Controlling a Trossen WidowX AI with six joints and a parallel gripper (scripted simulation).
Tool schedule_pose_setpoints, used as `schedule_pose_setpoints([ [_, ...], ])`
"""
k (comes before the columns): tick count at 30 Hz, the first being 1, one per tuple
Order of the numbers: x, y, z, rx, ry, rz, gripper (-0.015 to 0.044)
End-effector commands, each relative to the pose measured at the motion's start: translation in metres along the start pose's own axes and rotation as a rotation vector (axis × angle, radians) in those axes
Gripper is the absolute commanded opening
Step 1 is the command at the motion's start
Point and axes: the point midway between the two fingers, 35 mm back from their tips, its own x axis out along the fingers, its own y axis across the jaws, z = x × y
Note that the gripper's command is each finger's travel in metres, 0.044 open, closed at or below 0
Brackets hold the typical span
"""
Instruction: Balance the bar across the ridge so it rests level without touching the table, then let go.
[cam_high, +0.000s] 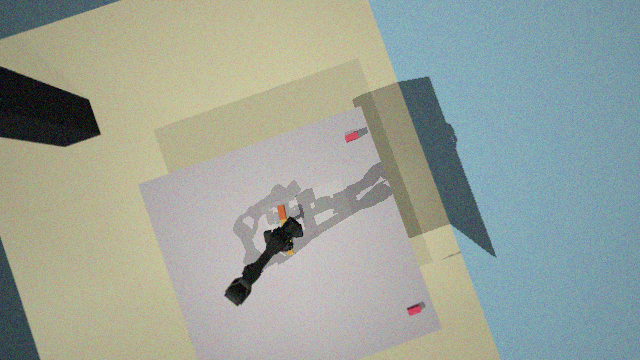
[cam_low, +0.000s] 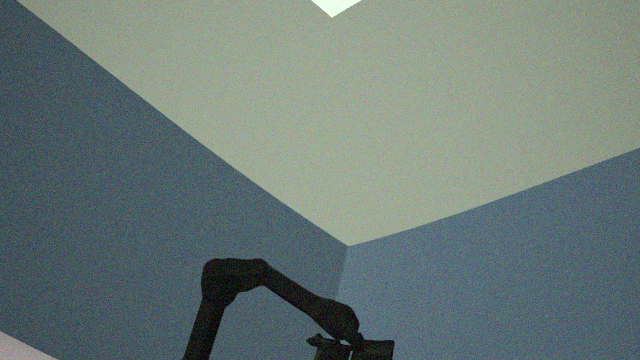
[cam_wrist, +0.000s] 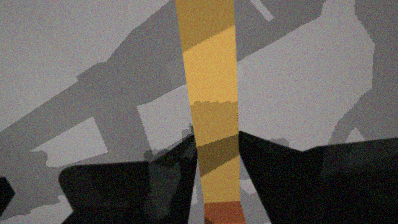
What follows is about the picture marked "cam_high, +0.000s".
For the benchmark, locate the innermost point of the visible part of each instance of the yellow bar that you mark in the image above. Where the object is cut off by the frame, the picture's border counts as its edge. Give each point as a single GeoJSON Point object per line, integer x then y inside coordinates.
{"type": "Point", "coordinates": [283, 218]}

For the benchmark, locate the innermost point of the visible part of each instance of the small red block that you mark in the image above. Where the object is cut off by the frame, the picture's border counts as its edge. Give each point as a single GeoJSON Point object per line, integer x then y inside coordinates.
{"type": "Point", "coordinates": [413, 310]}
{"type": "Point", "coordinates": [351, 137]}

